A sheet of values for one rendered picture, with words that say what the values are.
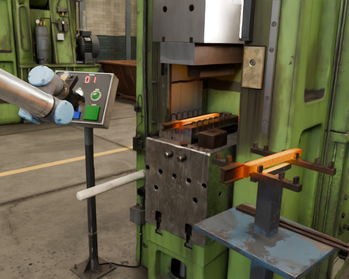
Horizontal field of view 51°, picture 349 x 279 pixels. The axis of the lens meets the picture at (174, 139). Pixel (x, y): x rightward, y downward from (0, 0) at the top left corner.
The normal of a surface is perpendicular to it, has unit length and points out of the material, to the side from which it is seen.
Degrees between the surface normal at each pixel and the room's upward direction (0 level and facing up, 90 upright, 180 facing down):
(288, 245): 0
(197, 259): 90
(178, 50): 90
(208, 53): 90
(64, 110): 92
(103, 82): 60
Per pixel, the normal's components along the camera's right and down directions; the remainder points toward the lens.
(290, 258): 0.03, -0.96
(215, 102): -0.65, 0.18
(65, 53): 0.57, 0.04
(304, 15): 0.76, 0.17
